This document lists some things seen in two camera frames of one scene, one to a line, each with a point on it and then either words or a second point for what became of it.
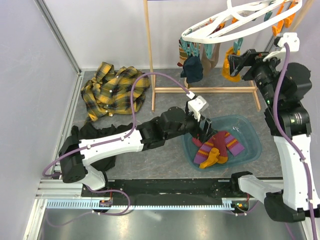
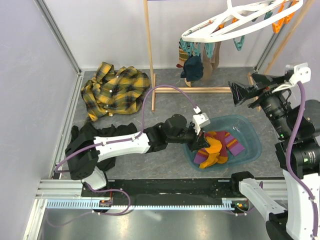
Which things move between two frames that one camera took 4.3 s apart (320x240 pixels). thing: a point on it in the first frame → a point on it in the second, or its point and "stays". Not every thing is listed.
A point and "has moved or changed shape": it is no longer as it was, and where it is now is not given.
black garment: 89,132 stays
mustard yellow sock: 212,159 stays
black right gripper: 254,59 → 240,92
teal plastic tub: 246,129 stays
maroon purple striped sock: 203,152 stays
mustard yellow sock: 226,71 → 215,147
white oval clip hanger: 233,5 has moved or changed shape
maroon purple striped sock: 223,140 stays
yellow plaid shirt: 109,92 stays
